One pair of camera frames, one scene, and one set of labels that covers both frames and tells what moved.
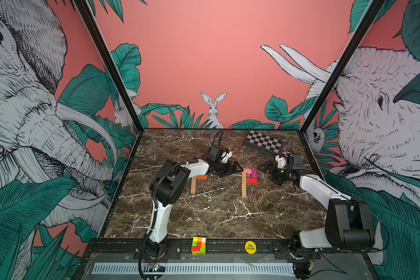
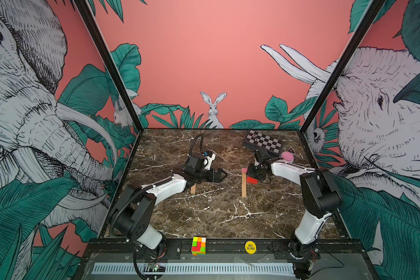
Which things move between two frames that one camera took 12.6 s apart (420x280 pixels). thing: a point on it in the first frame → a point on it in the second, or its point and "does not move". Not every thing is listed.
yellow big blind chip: x=250 y=247 does not move
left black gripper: x=230 y=171 → x=218 y=179
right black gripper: x=270 y=164 → x=250 y=172
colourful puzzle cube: x=198 y=247 does not move
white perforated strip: x=197 y=268 does not move
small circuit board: x=154 y=268 does not move
